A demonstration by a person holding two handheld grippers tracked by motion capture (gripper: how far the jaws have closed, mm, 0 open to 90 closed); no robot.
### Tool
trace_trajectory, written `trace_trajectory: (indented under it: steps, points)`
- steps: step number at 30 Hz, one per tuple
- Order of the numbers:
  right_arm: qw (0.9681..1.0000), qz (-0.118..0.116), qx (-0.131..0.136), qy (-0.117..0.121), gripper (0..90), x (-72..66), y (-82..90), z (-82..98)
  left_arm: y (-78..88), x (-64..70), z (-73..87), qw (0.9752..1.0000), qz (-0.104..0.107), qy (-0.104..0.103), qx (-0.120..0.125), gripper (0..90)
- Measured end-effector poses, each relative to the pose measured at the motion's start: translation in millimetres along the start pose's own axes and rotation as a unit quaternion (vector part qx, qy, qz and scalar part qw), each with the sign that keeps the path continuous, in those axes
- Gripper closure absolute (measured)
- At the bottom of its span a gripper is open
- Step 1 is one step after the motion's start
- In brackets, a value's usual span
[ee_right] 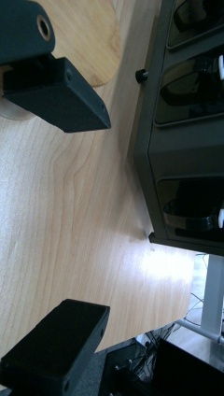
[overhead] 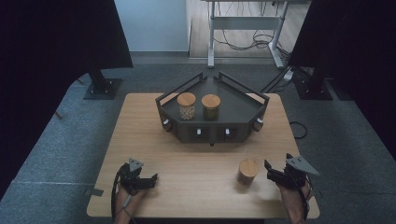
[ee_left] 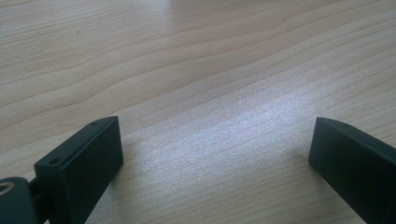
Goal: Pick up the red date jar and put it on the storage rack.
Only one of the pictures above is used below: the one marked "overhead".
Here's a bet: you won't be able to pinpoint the white desk frame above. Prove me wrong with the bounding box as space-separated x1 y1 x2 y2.
200 0 289 69

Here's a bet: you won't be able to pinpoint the left hand-held gripper cable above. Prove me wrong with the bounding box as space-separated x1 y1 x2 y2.
109 164 137 224

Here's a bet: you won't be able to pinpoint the black curtain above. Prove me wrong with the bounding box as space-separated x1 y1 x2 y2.
0 0 134 200
288 0 396 161

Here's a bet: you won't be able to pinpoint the hand-held gripper cable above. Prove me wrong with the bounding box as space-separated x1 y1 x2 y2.
109 164 137 224
292 174 314 222

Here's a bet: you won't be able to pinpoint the glass jar of green beans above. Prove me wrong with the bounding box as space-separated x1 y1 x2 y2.
201 93 222 121

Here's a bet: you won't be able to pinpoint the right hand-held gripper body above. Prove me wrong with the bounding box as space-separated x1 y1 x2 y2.
279 152 320 190

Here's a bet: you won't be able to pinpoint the black stand base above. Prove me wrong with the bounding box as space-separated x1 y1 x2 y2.
83 69 123 101
292 69 334 101

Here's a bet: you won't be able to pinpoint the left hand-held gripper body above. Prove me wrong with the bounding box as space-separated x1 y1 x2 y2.
119 157 146 195

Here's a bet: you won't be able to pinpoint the right hand-held gripper cable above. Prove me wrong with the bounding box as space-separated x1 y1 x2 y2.
292 174 314 222

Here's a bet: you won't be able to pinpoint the glass jar of brown contents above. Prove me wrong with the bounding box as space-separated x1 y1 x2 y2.
237 158 260 186

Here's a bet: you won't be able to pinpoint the glass jar of pale beans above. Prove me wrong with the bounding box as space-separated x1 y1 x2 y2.
177 91 197 121

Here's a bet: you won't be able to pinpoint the black corner shelf rack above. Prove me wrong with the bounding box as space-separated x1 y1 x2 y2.
154 71 271 147

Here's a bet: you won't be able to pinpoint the black cable loop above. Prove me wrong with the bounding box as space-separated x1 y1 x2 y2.
289 120 308 140

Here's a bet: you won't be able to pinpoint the black floor cable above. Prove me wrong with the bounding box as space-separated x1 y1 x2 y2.
260 64 292 94

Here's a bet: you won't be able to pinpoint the person's left hand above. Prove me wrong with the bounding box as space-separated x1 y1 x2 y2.
115 186 147 209

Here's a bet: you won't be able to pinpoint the person's right hand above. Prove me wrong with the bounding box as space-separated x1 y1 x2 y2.
276 181 313 208

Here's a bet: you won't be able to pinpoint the black cables under desk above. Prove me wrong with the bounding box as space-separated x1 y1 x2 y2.
214 1 292 60

